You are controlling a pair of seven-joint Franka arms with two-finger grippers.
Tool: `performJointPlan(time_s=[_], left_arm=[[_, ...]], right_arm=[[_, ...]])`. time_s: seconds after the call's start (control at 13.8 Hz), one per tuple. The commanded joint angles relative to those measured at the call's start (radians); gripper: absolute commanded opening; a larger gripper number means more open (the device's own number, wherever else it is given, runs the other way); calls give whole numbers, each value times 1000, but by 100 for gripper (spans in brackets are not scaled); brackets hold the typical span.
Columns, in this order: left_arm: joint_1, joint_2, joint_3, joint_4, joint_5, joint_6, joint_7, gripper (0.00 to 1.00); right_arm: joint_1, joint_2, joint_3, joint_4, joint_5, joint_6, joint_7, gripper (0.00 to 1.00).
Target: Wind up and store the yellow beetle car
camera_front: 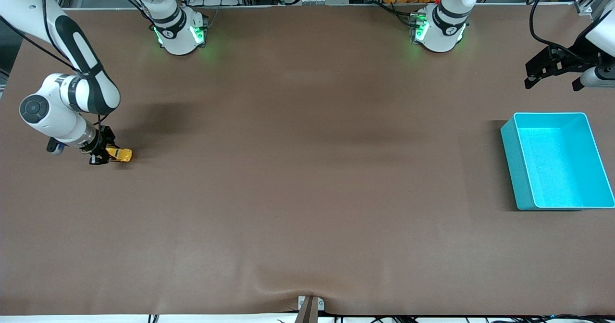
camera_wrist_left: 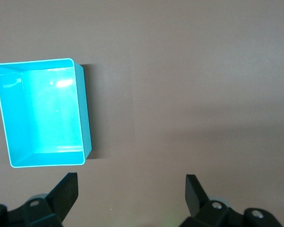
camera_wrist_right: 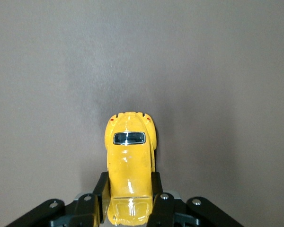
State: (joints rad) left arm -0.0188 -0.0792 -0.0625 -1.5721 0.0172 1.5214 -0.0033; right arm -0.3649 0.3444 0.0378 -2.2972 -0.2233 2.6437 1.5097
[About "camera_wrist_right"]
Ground yellow beetle toy car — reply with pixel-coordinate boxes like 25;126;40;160
104;111;159;226

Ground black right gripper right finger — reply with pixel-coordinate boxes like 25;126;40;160
148;172;244;227

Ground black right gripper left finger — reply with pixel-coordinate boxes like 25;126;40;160
4;172;111;227

